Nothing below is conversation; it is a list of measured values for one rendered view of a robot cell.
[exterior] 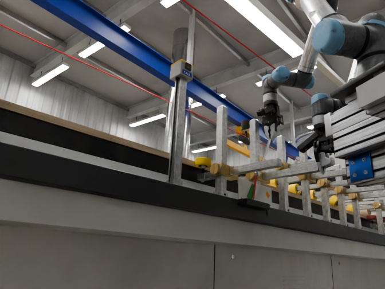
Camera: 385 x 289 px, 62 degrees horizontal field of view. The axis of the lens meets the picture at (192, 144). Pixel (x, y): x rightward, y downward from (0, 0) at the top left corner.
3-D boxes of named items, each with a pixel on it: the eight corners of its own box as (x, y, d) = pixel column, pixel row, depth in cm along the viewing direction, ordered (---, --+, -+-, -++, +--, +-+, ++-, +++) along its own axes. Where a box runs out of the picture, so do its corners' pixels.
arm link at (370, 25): (404, 53, 108) (397, 20, 112) (368, 46, 105) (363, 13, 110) (377, 71, 119) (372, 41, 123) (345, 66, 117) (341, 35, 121)
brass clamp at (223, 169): (239, 179, 142) (239, 168, 144) (219, 173, 133) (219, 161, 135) (228, 181, 146) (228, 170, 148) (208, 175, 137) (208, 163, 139)
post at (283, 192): (289, 223, 165) (285, 136, 181) (286, 222, 163) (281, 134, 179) (283, 223, 168) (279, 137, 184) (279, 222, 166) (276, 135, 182)
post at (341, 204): (348, 234, 214) (341, 164, 230) (346, 233, 212) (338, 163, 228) (343, 234, 216) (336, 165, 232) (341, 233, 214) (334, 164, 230)
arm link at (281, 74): (297, 66, 156) (286, 77, 166) (275, 63, 154) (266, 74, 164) (298, 81, 154) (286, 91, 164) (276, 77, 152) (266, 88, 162)
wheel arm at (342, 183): (371, 183, 193) (370, 176, 194) (369, 182, 190) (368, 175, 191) (295, 191, 227) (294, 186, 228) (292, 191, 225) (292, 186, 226)
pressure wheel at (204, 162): (209, 183, 155) (211, 161, 159) (211, 180, 148) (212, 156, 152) (193, 183, 155) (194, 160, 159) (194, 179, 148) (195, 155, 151)
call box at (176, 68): (192, 81, 133) (193, 65, 136) (180, 74, 129) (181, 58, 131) (181, 87, 138) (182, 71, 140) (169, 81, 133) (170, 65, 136)
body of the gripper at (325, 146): (332, 148, 132) (329, 121, 136) (312, 152, 138) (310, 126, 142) (340, 153, 137) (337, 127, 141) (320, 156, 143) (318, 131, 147)
